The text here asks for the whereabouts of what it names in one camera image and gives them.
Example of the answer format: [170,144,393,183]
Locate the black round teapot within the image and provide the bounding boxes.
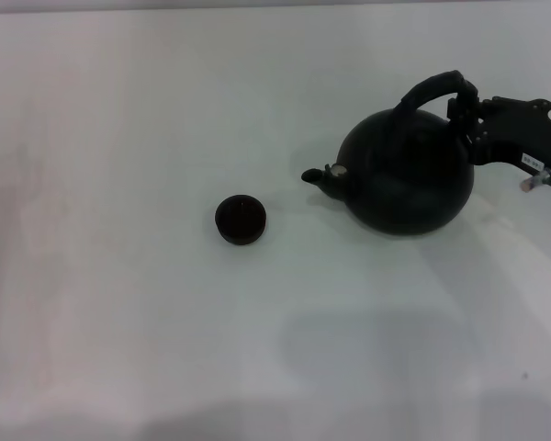
[300,69,482,238]

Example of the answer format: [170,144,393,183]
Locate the small dark teacup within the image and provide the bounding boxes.
[214,194,268,247]

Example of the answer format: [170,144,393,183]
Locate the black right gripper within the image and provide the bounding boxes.
[445,95,551,190]

